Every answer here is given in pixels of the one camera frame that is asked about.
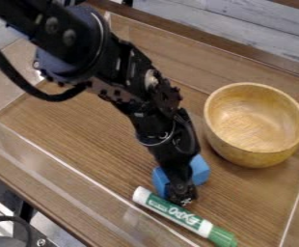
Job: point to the blue foam block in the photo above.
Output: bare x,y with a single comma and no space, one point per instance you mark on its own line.
201,173

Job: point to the brown wooden bowl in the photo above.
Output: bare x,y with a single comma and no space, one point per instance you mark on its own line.
251,124

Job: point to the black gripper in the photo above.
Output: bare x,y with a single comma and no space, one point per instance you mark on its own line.
174,151

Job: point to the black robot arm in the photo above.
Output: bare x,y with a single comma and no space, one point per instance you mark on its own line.
81,55

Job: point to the clear acrylic tray wall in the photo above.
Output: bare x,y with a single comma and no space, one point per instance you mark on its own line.
253,203

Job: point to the green and white marker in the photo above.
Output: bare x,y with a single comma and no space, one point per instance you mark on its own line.
185,218

